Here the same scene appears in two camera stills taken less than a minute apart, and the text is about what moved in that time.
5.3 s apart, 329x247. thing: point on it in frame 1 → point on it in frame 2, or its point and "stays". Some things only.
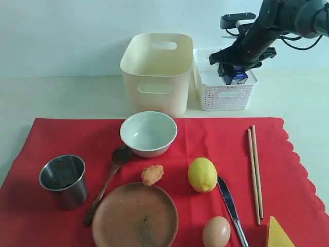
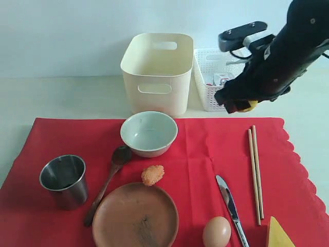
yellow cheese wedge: (277, 236) stays
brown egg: (216, 232) stays
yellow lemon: (202, 175) → (253, 103)
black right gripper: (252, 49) → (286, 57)
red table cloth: (50, 193) stays
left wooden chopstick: (253, 176) stays
